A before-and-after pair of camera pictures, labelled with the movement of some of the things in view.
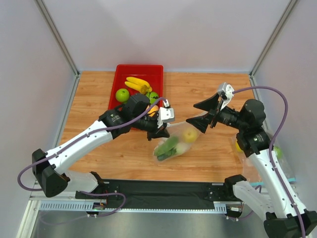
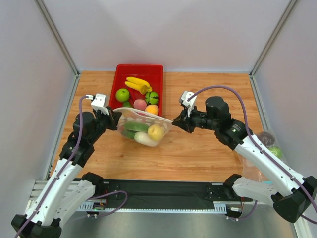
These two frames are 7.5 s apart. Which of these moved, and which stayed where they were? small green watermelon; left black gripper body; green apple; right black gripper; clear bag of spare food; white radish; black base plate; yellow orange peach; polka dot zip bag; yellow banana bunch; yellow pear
Moved: left black gripper body; right black gripper; white radish; polka dot zip bag; yellow pear
Stayed: green apple; small green watermelon; yellow banana bunch; black base plate; yellow orange peach; clear bag of spare food
